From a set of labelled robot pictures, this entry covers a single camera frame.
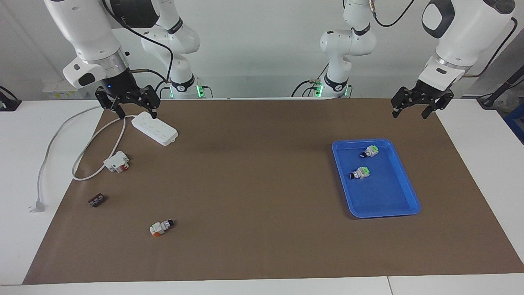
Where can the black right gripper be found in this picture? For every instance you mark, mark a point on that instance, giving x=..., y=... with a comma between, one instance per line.
x=120, y=86

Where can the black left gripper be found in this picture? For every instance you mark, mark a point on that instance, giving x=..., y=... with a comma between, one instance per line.
x=425, y=93

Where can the orange white rotary switch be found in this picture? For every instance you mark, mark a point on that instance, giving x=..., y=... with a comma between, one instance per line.
x=160, y=228

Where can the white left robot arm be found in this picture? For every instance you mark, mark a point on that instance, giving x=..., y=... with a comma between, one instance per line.
x=466, y=28

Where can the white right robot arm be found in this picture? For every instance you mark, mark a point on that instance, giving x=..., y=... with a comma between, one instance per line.
x=90, y=32

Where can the white power strip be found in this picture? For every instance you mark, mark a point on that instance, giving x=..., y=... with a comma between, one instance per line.
x=155, y=129

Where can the white cardboard box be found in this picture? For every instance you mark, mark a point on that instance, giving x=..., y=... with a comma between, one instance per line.
x=65, y=90

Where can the white red circuit breaker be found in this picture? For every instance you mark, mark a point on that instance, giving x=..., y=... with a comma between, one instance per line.
x=116, y=162

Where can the black stand pole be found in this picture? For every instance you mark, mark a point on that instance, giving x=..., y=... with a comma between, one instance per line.
x=501, y=88

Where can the blue crate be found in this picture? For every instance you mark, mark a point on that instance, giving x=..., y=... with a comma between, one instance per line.
x=516, y=123

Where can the blue plastic tray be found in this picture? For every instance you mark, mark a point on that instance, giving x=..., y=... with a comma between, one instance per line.
x=380, y=196

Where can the black terminal block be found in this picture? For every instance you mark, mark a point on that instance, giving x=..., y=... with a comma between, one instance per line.
x=96, y=200

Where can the brown table mat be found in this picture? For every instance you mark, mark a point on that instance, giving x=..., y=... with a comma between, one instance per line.
x=254, y=205

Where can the green white rotary switch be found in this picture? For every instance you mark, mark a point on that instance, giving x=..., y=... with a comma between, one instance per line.
x=370, y=150
x=361, y=173

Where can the black clamp mount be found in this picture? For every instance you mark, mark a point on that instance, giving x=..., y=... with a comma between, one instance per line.
x=10, y=104

